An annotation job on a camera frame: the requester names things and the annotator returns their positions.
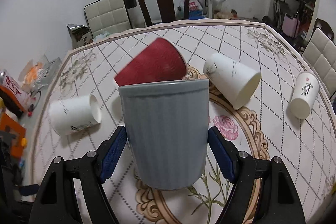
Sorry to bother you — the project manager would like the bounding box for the grey ribbed cup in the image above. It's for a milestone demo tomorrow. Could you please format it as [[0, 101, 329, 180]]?
[[118, 79, 209, 190]]

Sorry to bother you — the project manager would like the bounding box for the white paper cup left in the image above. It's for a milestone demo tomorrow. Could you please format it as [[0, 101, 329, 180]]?
[[49, 94, 102, 137]]

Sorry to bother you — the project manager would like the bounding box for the white paper cup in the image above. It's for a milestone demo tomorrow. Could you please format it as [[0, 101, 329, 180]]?
[[203, 53, 261, 110], [289, 71, 320, 119], [49, 94, 102, 137]]

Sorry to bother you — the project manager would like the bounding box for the white paper cup right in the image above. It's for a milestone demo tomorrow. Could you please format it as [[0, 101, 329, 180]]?
[[289, 71, 320, 119]]

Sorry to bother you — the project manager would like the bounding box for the white paper cup centre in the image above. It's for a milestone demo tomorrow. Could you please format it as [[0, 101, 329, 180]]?
[[203, 53, 261, 110]]

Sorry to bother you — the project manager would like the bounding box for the red corrugated paper cup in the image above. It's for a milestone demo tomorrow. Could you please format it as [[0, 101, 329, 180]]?
[[114, 37, 187, 86]]

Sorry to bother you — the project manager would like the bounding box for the orange box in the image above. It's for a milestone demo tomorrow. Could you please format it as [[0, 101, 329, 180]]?
[[1, 113, 28, 159]]

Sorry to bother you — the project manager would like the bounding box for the floral patterned tablecloth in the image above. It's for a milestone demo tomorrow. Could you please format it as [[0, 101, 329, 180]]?
[[26, 19, 335, 223]]

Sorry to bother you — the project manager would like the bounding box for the clear plastic snack bag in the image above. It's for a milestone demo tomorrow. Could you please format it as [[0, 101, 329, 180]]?
[[18, 55, 62, 93]]

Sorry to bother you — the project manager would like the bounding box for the red white snack bag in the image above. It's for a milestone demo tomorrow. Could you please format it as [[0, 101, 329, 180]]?
[[0, 69, 31, 119]]

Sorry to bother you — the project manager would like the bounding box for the beige padded chair right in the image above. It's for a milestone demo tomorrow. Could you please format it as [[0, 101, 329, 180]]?
[[302, 28, 336, 99]]

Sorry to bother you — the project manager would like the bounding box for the beige padded chair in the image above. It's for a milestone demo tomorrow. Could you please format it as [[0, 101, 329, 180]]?
[[84, 0, 132, 38], [302, 28, 336, 99]]

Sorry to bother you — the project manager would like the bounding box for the silver foil bag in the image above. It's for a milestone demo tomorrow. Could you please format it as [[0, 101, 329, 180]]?
[[67, 24, 93, 50]]

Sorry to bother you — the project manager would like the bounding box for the pink suitcase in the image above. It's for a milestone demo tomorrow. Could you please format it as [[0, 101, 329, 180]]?
[[282, 13, 300, 38]]

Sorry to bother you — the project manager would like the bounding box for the beige padded chair left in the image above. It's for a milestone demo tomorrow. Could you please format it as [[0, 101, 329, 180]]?
[[84, 0, 132, 38]]

